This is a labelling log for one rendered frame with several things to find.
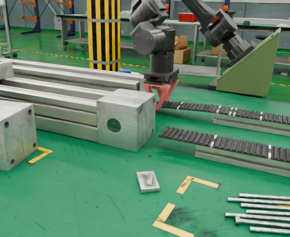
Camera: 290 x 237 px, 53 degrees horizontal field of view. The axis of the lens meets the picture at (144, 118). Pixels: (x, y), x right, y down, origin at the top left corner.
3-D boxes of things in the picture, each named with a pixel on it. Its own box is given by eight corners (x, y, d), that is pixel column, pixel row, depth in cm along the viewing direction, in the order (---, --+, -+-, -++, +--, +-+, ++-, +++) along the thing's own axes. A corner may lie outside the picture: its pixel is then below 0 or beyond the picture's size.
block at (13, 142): (45, 143, 60) (40, 99, 57) (9, 171, 50) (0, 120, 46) (3, 137, 62) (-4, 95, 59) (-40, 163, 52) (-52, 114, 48)
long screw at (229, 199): (299, 204, 43) (300, 199, 43) (301, 209, 42) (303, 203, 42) (226, 200, 44) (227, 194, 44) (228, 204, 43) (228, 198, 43)
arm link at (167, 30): (179, 24, 72) (159, 23, 75) (167, 26, 66) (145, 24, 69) (177, 52, 74) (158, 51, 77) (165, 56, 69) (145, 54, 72)
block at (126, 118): (158, 129, 68) (160, 90, 65) (136, 152, 58) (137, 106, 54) (124, 122, 71) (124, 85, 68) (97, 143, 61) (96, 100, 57)
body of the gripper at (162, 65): (142, 80, 73) (143, 50, 70) (157, 72, 81) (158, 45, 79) (167, 83, 70) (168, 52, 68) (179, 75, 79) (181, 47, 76)
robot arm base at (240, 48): (257, 45, 111) (231, 65, 116) (244, 28, 111) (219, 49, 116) (256, 47, 103) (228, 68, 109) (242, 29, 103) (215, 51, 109)
